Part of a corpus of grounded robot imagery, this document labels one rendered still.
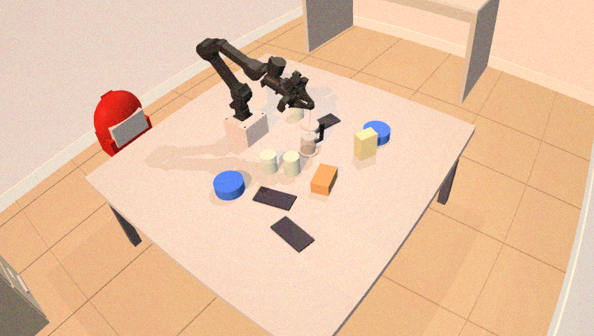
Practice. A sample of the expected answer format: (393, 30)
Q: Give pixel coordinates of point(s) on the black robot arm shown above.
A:
(240, 92)

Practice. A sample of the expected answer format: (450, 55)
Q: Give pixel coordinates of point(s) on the glass french press with black knob plunger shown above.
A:
(308, 135)

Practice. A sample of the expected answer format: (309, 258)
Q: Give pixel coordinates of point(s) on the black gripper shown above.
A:
(294, 97)

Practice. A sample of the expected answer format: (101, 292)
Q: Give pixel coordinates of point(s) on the pale yellow block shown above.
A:
(365, 143)

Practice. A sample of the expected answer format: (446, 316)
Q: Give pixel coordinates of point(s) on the blue cylinder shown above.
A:
(381, 128)
(229, 185)

